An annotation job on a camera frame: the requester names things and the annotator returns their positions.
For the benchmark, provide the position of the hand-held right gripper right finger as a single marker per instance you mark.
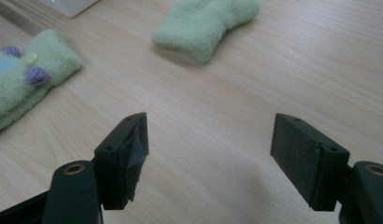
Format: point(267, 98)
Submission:
point(304, 161)

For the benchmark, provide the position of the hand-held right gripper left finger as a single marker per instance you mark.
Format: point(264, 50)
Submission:
point(118, 165)

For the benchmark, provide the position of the green plush toy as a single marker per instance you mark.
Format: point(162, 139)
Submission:
point(21, 84)

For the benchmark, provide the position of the plain green sock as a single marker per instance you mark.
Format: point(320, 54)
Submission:
point(199, 28)

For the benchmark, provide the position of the white plastic basket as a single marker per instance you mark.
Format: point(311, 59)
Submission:
point(71, 6)

